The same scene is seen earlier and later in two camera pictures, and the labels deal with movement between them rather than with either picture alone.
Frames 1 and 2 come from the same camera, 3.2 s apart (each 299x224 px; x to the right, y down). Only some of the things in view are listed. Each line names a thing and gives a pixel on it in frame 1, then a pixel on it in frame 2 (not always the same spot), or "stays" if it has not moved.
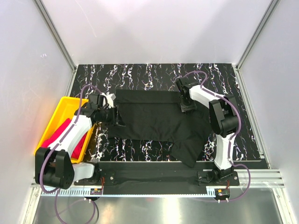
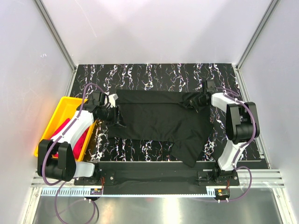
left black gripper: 116,118 stays
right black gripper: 184,108 -> 193,102
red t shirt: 59,130 stays
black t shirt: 158,116 stays
